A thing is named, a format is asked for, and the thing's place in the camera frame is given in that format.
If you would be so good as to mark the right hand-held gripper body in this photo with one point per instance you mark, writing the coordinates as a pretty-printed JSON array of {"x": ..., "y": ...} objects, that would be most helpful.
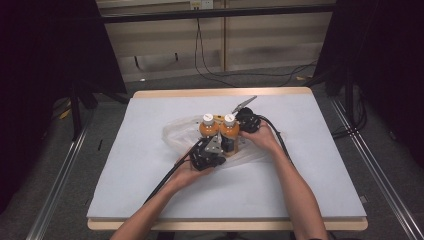
[{"x": 248, "y": 121}]

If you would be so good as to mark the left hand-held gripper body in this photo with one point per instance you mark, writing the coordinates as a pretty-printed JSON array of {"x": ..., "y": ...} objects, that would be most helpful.
[{"x": 208, "y": 155}]

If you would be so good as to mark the orange bottle with white cap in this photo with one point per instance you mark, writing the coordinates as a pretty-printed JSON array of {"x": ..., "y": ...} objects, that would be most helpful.
[
  {"x": 208, "y": 126},
  {"x": 230, "y": 128}
]

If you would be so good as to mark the clear plastic bag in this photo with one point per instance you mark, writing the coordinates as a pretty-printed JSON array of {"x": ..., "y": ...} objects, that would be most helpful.
[{"x": 180, "y": 133}]

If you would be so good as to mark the person's right hand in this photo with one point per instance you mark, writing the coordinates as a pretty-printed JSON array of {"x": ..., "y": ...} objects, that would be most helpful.
[{"x": 263, "y": 136}]

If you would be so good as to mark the person's left hand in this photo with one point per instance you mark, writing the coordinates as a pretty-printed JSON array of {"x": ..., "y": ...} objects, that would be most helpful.
[{"x": 190, "y": 175}]

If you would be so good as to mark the small yellow item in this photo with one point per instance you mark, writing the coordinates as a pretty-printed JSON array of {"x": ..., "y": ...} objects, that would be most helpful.
[{"x": 218, "y": 117}]

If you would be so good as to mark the wooden table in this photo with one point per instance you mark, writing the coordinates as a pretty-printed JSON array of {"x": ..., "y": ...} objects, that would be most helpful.
[{"x": 220, "y": 91}]

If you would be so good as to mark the white table mat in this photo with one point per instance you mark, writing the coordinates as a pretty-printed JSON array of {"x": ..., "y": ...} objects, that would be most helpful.
[{"x": 133, "y": 150}]

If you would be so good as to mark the black metal stand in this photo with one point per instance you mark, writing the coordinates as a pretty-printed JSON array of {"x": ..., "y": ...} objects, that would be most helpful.
[
  {"x": 348, "y": 96},
  {"x": 76, "y": 113}
]

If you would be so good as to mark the small black floor piece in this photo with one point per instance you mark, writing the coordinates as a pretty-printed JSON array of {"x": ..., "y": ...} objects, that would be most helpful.
[{"x": 100, "y": 144}]

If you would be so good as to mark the black horizontal bar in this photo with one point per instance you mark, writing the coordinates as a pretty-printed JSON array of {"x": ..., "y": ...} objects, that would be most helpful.
[{"x": 216, "y": 14}]

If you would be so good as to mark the white power outlet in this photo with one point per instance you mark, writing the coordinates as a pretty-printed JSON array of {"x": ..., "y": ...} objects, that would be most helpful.
[{"x": 201, "y": 4}]

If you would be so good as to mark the dark curtain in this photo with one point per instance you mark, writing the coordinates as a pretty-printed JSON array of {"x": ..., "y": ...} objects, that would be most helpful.
[
  {"x": 383, "y": 66},
  {"x": 50, "y": 66}
]

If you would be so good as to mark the yellow floor item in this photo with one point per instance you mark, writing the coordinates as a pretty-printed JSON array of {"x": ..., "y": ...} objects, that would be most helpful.
[{"x": 65, "y": 113}]

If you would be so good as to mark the aluminium floor rail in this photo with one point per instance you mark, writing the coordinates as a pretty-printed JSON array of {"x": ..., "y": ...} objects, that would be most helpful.
[
  {"x": 56, "y": 190},
  {"x": 376, "y": 160}
]

